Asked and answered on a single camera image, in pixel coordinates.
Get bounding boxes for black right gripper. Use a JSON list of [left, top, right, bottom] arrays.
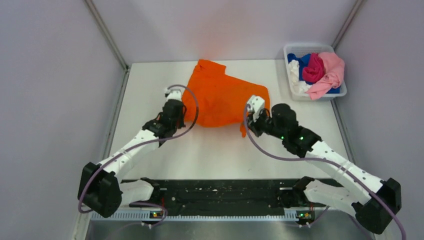
[[242, 107, 286, 140]]

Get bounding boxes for orange t shirt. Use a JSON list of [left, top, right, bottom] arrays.
[[187, 59, 271, 138]]

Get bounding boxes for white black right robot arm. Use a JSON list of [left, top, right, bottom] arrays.
[[243, 101, 407, 239]]

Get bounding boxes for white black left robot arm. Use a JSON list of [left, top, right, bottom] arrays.
[[77, 99, 187, 218]]

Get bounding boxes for white t shirt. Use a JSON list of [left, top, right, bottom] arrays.
[[288, 60, 311, 94]]

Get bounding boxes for magenta t shirt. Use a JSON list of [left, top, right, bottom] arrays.
[[302, 53, 325, 84]]

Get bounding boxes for blue t shirt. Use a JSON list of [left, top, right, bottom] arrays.
[[287, 53, 340, 94]]

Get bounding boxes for white plastic laundry basket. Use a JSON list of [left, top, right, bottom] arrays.
[[283, 43, 347, 101]]

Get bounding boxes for pink t shirt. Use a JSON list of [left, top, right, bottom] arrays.
[[306, 52, 345, 101]]

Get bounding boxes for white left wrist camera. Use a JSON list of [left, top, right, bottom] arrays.
[[164, 88, 183, 102]]

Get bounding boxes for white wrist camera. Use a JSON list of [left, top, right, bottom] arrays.
[[247, 95, 266, 122], [164, 88, 183, 102]]

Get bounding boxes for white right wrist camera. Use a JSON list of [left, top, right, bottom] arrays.
[[247, 95, 266, 122]]

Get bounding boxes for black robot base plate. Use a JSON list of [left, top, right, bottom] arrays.
[[143, 177, 316, 216]]

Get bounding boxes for aluminium frame rail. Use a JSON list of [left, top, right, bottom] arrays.
[[71, 188, 393, 240]]

